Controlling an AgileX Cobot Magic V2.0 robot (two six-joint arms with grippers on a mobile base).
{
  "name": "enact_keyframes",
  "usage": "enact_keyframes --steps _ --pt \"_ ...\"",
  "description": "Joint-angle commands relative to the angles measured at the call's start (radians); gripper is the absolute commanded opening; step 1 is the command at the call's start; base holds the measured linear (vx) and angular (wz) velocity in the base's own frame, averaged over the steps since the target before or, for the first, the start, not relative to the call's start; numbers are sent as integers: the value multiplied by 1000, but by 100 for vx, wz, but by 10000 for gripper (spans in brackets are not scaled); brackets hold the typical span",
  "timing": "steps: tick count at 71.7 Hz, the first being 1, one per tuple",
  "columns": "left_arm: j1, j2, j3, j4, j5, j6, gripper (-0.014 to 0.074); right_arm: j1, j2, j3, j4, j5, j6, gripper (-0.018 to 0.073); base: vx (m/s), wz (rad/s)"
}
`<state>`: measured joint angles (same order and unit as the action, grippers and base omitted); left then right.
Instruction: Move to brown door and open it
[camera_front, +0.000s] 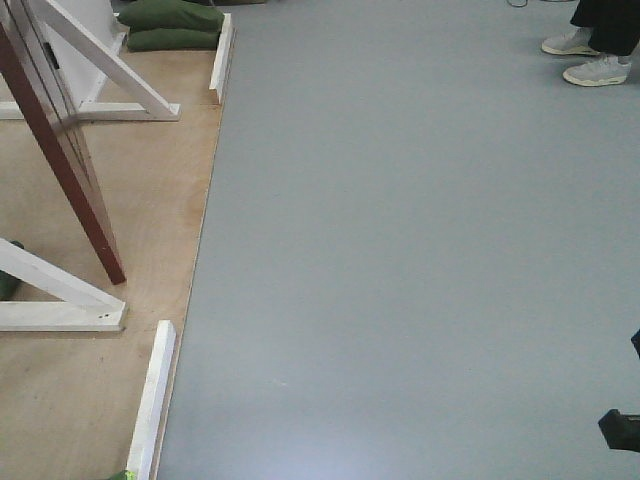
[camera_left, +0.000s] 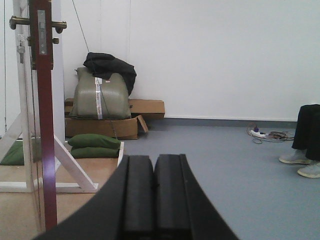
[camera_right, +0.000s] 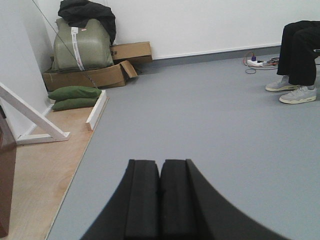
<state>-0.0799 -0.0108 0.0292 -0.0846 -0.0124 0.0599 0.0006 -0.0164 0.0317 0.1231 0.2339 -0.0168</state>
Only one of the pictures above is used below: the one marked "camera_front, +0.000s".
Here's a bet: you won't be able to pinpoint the left white sneaker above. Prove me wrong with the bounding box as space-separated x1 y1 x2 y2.
541 28 600 56

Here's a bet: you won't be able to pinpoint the green object bottom edge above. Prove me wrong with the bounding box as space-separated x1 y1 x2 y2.
104 469 137 480

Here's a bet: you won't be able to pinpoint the plywood base platform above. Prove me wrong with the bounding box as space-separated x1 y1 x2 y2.
1 51 221 479

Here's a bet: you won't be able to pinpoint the white diagonal brace frame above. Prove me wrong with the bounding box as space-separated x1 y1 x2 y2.
0 0 181 122
1 239 127 332

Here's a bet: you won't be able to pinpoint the green sandbag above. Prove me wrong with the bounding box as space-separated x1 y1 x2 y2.
127 29 220 52
0 270 22 301
117 0 224 32

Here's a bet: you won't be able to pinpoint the green sandbag at left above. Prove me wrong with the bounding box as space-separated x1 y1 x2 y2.
0 270 22 301

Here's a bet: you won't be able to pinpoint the white panel wall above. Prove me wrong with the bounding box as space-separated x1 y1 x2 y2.
29 0 125 107

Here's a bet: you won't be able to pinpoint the right white sneaker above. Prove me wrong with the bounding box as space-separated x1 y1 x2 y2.
562 56 631 87

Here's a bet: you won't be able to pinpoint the black robot part lower right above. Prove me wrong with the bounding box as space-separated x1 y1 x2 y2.
598 409 640 453

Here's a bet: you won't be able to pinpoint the lower green sandbag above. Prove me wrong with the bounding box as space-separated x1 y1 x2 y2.
127 29 220 52

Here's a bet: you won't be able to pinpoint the upper green sandbag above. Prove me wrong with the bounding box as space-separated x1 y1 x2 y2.
117 0 224 32

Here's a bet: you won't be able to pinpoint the dark robot part right edge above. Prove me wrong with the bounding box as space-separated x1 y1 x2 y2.
631 330 640 357

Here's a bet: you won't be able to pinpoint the far white diagonal brace frame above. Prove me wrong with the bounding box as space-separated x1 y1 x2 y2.
0 0 181 122

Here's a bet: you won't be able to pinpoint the far white wooden edge rail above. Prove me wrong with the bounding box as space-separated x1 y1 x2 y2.
209 13 236 105

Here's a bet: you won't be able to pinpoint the brown wooden door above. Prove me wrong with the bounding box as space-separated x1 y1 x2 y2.
1 1 126 285

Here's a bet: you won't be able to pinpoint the white wooden edge rail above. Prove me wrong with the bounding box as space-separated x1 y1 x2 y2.
125 320 176 479
209 13 236 105

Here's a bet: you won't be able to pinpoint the white sneaker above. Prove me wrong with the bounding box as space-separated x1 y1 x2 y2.
562 56 631 87
541 28 600 56

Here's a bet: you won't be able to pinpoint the black trouser legs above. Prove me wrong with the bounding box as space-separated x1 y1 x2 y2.
570 0 639 56

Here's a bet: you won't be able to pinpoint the near white wooden edge rail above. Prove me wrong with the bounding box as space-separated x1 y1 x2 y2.
125 320 176 479

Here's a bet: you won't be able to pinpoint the near white diagonal brace frame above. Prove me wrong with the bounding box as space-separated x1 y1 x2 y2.
1 239 127 332

